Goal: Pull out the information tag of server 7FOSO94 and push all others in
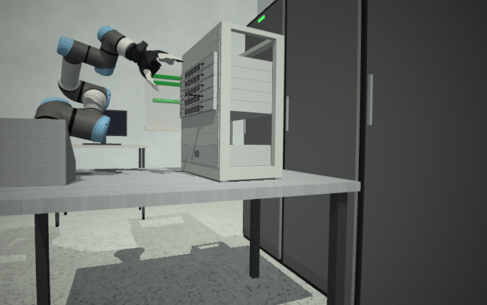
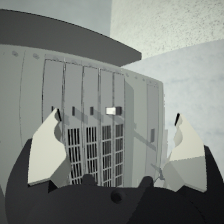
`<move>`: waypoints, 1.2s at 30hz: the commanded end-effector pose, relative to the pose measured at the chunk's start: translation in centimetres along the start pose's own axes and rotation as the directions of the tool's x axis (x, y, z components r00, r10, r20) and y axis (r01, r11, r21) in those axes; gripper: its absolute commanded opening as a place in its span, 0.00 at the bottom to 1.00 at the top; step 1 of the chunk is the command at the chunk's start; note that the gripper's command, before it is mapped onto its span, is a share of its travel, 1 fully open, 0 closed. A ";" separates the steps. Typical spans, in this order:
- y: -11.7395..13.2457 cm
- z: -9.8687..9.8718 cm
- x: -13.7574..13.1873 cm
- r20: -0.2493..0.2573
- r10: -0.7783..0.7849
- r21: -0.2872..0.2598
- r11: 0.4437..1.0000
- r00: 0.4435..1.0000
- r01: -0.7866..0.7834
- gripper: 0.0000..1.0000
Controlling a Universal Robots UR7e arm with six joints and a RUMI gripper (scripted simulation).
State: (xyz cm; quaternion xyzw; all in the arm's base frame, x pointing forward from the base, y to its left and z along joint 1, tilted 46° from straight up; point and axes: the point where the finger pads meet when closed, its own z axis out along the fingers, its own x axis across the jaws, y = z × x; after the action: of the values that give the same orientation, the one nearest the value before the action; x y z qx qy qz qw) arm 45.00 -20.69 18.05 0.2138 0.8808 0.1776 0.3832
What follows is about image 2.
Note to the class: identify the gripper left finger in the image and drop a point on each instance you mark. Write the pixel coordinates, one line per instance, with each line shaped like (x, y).
(42, 166)

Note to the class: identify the white server rack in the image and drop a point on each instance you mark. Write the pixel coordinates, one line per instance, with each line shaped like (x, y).
(89, 100)

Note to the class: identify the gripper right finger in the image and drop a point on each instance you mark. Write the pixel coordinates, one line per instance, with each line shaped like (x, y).
(191, 171)

